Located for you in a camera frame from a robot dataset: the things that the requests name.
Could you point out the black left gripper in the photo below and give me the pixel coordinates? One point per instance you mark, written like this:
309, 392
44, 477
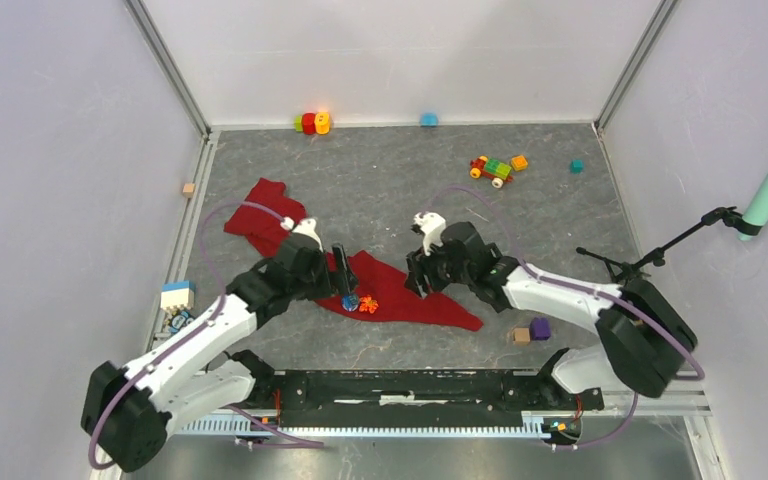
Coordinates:
327, 286

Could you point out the small wooden cube on rail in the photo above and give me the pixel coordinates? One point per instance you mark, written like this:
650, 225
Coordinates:
188, 190

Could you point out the black mini tripod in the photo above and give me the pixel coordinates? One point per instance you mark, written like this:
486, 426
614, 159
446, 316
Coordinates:
624, 272

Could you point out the blue owl toy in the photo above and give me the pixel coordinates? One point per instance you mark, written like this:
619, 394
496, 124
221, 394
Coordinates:
178, 321

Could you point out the orange toy brick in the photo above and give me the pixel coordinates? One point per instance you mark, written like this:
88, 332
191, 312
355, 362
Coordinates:
519, 163

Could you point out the purple cube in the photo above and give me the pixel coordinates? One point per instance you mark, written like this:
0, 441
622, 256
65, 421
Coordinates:
540, 329

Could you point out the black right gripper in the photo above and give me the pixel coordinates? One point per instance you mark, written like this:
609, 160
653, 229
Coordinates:
417, 265

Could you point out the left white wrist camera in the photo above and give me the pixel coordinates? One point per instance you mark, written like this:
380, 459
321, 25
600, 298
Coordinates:
306, 227

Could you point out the orange flower brooch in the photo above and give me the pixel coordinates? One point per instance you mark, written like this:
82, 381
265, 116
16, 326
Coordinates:
368, 305

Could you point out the green red orange toy stack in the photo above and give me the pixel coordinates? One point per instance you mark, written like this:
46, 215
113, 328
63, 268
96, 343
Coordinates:
313, 123

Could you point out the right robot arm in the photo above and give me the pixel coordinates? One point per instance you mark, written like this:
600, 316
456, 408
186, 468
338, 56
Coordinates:
643, 341

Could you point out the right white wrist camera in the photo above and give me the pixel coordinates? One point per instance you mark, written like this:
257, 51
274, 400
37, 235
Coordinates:
430, 226

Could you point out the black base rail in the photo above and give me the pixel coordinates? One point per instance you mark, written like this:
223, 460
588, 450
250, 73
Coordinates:
407, 398

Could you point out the colourful toy brick car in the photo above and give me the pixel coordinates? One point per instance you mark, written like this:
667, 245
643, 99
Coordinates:
498, 172

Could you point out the tan wooden cube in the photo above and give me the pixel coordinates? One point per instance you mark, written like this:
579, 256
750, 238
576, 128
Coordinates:
521, 336

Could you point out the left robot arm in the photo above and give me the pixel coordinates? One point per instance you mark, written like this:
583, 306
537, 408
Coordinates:
130, 411

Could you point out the teal cube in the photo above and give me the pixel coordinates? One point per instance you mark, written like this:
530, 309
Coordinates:
576, 166

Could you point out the blue dome block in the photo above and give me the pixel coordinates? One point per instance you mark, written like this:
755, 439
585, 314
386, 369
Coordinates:
428, 120

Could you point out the blue white block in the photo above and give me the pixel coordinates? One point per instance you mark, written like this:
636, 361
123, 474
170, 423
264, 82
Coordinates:
176, 297

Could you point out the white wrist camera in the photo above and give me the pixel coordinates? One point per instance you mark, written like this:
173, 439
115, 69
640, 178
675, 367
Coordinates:
306, 227
430, 226

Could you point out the red garment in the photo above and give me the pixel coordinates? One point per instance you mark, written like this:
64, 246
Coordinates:
378, 281

